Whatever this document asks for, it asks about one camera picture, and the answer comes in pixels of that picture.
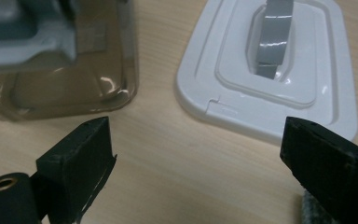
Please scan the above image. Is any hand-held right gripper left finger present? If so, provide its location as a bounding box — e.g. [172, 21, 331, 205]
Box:
[32, 116, 118, 224]

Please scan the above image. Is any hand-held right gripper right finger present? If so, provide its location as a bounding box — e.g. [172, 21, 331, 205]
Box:
[279, 116, 358, 224]

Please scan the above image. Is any grey box with white lid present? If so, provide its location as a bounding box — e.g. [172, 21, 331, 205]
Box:
[174, 0, 358, 146]

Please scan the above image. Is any clear brown storage box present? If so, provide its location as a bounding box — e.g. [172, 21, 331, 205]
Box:
[0, 0, 139, 122]

